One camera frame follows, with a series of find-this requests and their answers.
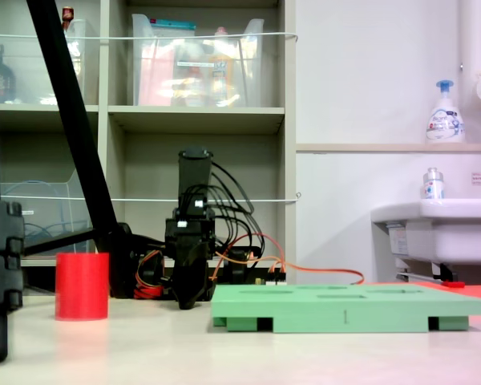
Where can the large orange flat mat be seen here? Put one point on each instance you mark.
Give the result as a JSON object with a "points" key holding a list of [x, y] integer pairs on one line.
{"points": [[405, 283]]}

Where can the small clear sanitizer bottle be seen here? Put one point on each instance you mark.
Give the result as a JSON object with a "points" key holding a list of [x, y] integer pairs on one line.
{"points": [[433, 186]]}

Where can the green shape-hole board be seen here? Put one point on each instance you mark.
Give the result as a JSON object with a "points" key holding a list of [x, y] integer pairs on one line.
{"points": [[304, 313]]}

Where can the black tripod brace strut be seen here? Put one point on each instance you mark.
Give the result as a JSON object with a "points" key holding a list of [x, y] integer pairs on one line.
{"points": [[60, 240]]}

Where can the red cylinder block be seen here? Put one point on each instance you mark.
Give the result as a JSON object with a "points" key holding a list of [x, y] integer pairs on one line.
{"points": [[82, 284]]}

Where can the spray bottle with pink cap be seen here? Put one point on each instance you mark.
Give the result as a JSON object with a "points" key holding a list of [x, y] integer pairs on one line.
{"points": [[220, 68]]}

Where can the black notched tripod leg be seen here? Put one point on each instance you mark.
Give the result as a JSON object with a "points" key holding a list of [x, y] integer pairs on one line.
{"points": [[0, 248]]}

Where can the large clear plastic bin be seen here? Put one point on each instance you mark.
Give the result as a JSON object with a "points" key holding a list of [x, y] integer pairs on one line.
{"points": [[248, 80]]}

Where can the white foam soap bottle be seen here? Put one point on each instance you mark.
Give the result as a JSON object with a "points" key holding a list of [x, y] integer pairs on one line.
{"points": [[445, 124]]}

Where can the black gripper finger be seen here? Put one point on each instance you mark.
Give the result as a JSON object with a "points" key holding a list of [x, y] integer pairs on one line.
{"points": [[183, 280], [199, 276]]}

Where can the beige shelf unit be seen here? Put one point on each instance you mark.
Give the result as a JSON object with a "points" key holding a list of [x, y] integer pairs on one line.
{"points": [[288, 120]]}

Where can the bottle with red-gold cap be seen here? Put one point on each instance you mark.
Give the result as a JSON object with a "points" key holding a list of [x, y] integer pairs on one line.
{"points": [[67, 16]]}

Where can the circuit board with green terminal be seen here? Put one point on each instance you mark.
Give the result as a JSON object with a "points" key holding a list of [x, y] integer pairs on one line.
{"points": [[270, 282]]}

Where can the dark glass bottle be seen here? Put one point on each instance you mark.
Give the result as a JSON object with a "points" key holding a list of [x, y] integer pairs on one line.
{"points": [[2, 80]]}

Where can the low clear plastic bin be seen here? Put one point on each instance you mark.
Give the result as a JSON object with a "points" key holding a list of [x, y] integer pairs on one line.
{"points": [[32, 224]]}

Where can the teal-edged package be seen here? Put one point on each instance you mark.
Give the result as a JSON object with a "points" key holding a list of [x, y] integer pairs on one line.
{"points": [[172, 27]]}

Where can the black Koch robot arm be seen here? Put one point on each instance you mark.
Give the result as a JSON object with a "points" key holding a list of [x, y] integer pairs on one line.
{"points": [[194, 176]]}

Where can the white sink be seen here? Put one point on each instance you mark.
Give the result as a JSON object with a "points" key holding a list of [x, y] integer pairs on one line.
{"points": [[457, 236]]}

